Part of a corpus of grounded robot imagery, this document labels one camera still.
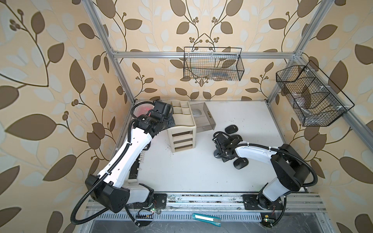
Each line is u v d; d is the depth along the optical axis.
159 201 0.74
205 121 0.90
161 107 0.54
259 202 0.67
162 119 0.57
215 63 0.98
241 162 0.86
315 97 0.75
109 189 0.38
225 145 0.70
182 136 0.82
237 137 0.96
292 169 0.45
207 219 0.69
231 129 1.02
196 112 0.93
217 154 0.87
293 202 0.76
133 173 0.83
